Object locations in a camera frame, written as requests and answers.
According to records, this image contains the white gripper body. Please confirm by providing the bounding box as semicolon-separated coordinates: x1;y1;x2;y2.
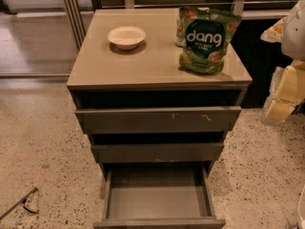
265;60;305;122

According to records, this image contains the green rice chip bag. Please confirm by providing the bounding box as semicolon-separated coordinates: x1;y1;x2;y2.
179;7;241;75

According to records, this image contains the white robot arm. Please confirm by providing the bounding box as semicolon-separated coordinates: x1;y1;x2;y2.
261;0;305;125

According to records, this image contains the grey top drawer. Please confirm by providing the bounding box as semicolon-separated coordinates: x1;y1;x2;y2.
75;106;241;134

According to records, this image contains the grey drawer cabinet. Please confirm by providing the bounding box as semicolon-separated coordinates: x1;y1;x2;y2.
66;7;254;177

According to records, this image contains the grey middle drawer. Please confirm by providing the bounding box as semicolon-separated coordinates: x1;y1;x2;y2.
91;143;224;163

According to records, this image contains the grey open bottom drawer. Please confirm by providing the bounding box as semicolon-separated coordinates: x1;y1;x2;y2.
93;165;226;229

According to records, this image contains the white soda can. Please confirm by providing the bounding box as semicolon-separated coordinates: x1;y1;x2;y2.
175;14;184;47

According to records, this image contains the white bowl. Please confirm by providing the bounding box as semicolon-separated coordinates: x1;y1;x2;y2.
108;26;146;51

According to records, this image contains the metal strip on floor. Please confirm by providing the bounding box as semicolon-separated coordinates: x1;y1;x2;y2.
0;186;38;220

